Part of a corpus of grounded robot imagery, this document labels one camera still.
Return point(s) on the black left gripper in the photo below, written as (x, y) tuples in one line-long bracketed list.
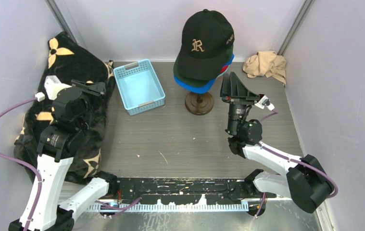
[(96, 88)]

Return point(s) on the black floral blanket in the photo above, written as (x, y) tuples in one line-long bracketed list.
[(68, 61)]

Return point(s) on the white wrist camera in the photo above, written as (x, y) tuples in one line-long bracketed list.
[(264, 102), (52, 87)]

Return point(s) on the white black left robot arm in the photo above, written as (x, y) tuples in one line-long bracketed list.
[(57, 147)]

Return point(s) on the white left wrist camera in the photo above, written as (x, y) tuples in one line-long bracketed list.
[(52, 87)]

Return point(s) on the beige crumpled cloth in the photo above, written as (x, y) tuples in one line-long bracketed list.
[(267, 64)]

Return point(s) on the cyan bucket hat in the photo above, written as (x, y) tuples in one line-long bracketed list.
[(221, 74)]

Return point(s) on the dark green bucket hat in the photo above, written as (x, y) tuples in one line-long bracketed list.
[(192, 81)]

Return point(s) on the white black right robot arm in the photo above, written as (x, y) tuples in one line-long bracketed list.
[(302, 179)]

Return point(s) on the bright red bucket hat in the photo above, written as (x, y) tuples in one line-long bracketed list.
[(224, 69)]

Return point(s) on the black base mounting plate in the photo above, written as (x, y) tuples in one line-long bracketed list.
[(183, 191)]

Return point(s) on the black cap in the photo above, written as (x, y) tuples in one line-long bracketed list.
[(206, 45)]

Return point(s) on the blue bucket hat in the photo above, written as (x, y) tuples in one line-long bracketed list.
[(202, 89)]

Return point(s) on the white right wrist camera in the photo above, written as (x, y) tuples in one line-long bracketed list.
[(264, 102)]

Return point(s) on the light blue plastic basket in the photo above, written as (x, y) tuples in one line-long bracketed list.
[(139, 87)]

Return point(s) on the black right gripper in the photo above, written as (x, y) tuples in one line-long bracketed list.
[(232, 89)]

